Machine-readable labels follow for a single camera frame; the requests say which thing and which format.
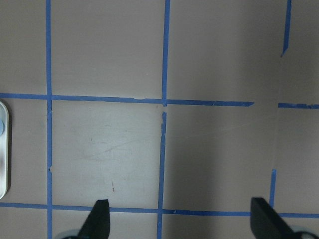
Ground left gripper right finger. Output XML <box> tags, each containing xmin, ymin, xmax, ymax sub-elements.
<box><xmin>250</xmin><ymin>197</ymin><xmax>299</xmax><ymax>239</ymax></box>

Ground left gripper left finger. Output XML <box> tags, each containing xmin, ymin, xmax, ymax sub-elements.
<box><xmin>77</xmin><ymin>199</ymin><xmax>111</xmax><ymax>239</ymax></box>

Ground cream plastic tray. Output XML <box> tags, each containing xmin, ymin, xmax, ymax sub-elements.
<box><xmin>0</xmin><ymin>100</ymin><xmax>12</xmax><ymax>199</ymax></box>

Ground blue plastic cup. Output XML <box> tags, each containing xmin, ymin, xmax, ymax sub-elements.
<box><xmin>0</xmin><ymin>119</ymin><xmax>4</xmax><ymax>135</ymax></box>

